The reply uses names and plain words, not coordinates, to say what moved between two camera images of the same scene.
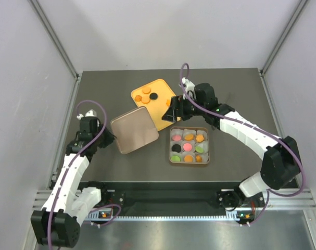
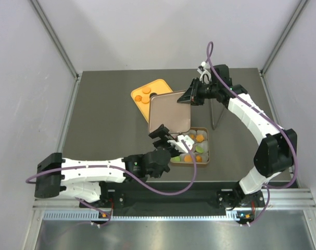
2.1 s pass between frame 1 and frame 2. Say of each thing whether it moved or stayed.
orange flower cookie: stayed
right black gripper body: moved
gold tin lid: moved
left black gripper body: moved
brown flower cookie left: stayed
